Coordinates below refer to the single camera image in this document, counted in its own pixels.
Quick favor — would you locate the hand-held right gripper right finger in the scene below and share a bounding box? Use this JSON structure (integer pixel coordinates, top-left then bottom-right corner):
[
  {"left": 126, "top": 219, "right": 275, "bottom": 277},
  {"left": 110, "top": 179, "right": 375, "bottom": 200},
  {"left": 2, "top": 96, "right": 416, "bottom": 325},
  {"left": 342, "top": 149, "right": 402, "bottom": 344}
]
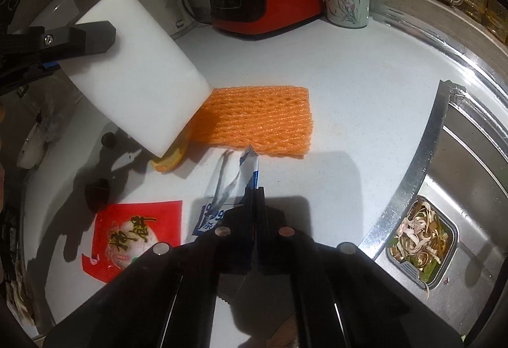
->
[{"left": 256, "top": 186, "right": 463, "bottom": 348}]

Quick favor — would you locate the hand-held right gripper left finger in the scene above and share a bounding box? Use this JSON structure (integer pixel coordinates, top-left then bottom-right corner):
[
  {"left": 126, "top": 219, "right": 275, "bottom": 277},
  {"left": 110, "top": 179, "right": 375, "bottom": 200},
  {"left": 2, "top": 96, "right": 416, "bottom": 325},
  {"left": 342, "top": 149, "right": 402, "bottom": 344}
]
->
[{"left": 43, "top": 185, "right": 258, "bottom": 348}]

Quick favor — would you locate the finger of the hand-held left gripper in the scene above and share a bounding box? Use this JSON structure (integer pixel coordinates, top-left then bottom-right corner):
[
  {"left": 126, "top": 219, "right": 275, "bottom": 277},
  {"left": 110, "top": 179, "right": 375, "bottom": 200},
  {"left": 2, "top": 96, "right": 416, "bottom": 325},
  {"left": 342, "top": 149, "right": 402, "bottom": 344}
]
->
[
  {"left": 0, "top": 62, "right": 62, "bottom": 96},
  {"left": 0, "top": 20, "right": 117, "bottom": 64}
]

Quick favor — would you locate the white and blue wipe packet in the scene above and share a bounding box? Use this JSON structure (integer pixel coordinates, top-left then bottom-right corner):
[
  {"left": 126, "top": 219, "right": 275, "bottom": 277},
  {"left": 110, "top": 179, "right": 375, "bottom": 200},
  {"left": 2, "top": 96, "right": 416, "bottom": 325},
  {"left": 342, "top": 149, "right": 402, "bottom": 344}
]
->
[{"left": 191, "top": 146, "right": 263, "bottom": 303}]

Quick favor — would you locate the white foam block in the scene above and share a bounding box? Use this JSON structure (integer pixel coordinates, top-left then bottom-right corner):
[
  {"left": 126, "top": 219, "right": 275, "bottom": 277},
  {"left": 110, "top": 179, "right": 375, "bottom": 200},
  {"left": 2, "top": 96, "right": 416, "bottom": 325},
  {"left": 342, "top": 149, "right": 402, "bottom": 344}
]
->
[{"left": 63, "top": 0, "right": 215, "bottom": 158}]

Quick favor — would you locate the orange peel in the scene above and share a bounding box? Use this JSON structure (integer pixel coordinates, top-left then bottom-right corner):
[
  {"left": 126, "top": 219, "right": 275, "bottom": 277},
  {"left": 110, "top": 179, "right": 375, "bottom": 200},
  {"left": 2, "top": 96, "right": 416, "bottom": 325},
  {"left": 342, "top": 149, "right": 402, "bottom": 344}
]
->
[{"left": 151, "top": 126, "right": 191, "bottom": 173}]

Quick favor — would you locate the orange foam fruit net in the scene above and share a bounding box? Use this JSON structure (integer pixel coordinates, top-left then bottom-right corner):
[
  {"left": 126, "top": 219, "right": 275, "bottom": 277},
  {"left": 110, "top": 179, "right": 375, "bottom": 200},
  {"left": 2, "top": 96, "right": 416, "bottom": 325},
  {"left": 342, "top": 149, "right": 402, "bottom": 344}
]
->
[{"left": 190, "top": 85, "right": 312, "bottom": 157}]

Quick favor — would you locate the red snack packet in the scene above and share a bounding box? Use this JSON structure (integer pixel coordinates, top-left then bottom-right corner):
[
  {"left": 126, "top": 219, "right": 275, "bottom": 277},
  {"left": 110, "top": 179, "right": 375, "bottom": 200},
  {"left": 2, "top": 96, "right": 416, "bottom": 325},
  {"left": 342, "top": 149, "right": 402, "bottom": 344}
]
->
[{"left": 81, "top": 200, "right": 183, "bottom": 284}]

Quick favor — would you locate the clear plastic bag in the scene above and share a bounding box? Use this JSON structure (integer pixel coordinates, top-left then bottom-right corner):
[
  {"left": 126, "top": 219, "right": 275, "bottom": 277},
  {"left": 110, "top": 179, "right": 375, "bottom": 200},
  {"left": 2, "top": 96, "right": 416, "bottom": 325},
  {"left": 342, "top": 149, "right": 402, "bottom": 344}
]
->
[{"left": 18, "top": 94, "right": 72, "bottom": 168}]

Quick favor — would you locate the foil tray of food scraps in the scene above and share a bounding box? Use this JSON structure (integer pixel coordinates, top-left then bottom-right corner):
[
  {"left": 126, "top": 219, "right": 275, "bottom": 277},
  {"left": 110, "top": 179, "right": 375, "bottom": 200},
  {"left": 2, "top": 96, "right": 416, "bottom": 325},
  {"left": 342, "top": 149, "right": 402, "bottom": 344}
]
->
[{"left": 387, "top": 195, "right": 459, "bottom": 287}]

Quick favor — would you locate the stainless steel sink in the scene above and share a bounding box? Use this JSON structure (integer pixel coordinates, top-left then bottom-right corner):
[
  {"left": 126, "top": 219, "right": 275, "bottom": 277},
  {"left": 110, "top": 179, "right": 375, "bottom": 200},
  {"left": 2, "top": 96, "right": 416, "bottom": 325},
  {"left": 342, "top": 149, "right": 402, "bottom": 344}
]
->
[{"left": 359, "top": 80, "right": 508, "bottom": 337}]

